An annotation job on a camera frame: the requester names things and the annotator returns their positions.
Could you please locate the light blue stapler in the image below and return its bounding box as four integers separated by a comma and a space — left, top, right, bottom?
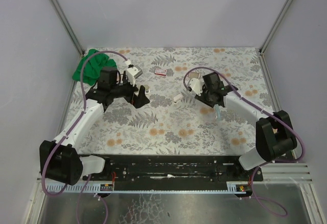
214, 104, 221, 121

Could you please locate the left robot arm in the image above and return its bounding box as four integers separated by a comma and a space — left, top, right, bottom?
39, 65, 150, 186

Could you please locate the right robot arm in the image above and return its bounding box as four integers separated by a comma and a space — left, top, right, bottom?
188, 72, 297, 170

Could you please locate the olive green stapler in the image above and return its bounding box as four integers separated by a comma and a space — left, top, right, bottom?
144, 85, 150, 95

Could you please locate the small white stapler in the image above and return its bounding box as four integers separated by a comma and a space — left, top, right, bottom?
173, 94, 183, 103

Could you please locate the loose staple strip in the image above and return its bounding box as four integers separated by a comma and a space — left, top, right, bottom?
188, 72, 201, 79

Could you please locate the red staple box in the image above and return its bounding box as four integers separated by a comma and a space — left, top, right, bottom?
154, 68, 167, 76

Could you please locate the green cloth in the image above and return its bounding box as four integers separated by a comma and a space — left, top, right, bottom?
72, 49, 117, 85

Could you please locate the floral table mat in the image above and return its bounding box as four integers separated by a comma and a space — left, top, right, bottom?
78, 48, 272, 155

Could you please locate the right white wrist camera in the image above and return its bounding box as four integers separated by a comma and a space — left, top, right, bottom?
188, 78, 204, 96

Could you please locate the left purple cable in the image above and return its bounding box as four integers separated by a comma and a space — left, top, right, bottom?
40, 50, 132, 224

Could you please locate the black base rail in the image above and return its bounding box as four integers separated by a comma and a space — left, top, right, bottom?
86, 155, 263, 193

